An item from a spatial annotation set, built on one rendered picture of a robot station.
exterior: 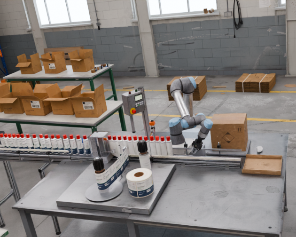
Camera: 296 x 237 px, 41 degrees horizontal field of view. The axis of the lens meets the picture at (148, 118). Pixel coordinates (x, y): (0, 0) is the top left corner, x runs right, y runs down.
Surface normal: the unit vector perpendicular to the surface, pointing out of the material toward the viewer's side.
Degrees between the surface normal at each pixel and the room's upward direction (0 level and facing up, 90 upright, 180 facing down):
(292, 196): 0
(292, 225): 0
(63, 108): 89
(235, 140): 90
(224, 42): 90
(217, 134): 90
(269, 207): 0
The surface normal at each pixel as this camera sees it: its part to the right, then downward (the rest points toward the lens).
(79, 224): -0.13, -0.92
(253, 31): -0.44, 0.39
